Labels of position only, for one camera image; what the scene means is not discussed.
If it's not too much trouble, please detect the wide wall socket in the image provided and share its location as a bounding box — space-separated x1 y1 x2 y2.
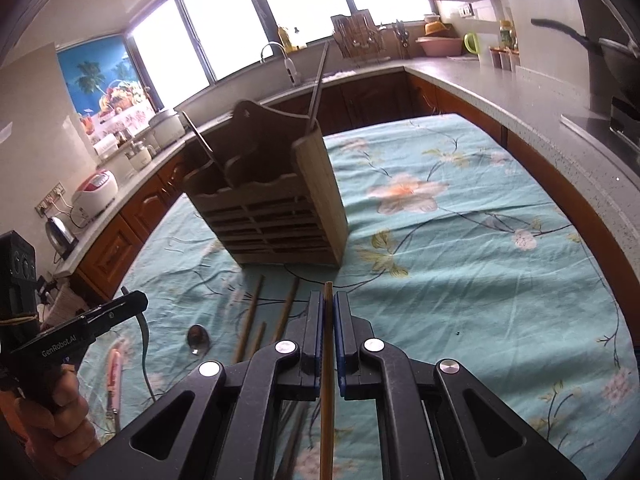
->
35 182 66 216

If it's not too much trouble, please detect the black handled wok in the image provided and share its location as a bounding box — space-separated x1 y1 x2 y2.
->
531 17 640 97

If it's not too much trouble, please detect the kitchen window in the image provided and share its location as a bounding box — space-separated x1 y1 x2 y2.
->
125 0 437 111

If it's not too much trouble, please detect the person's left hand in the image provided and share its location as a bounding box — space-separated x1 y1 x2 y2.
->
17 366 102 469

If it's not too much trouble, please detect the steel sink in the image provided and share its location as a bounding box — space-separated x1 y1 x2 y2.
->
287 70 357 92

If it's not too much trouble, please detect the pink handled peeler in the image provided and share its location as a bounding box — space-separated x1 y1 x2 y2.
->
102 349 124 434

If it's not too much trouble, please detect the pink plastic basin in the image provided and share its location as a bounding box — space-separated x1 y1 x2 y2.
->
416 35 464 59

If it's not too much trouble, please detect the steel electric kettle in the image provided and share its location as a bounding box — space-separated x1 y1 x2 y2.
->
45 212 80 261

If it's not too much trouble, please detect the metal spoon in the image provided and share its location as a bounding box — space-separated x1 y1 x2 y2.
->
186 325 211 359

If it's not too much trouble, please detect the steel stove top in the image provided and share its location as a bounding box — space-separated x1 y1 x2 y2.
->
560 95 640 162

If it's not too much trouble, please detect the wooden chopstick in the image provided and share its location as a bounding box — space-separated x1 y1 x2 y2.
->
247 322 268 357
232 276 265 363
320 282 335 480
270 277 301 346

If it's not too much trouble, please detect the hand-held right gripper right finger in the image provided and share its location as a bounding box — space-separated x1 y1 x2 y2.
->
334 290 588 480

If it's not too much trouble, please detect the metal chopstick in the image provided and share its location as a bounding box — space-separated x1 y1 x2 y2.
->
306 42 331 134

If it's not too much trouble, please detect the knife block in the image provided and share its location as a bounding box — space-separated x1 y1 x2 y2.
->
392 20 412 60

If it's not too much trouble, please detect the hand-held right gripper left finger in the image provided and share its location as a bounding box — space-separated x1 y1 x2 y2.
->
65 290 325 480

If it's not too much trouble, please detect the wooden utensil holder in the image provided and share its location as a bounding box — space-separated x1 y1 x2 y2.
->
180 100 349 267

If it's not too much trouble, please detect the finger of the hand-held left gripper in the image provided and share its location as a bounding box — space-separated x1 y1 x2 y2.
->
80 286 149 337

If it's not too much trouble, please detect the chrome kitchen faucet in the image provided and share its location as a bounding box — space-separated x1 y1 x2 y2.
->
260 41 304 86

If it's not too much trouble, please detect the small white pot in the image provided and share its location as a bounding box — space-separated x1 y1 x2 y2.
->
125 142 154 174

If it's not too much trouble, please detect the red and white rice cooker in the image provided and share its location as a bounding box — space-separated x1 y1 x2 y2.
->
70 170 120 226

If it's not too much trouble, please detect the tropical fruit window poster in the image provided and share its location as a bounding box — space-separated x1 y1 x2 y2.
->
57 35 152 137

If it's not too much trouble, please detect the floral teal tablecloth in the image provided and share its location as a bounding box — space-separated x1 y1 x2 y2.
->
77 112 639 480

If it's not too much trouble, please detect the white box appliance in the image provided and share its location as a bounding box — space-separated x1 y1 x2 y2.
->
92 132 119 159

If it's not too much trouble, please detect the large white rice cooker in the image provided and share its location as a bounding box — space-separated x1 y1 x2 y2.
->
151 107 186 152

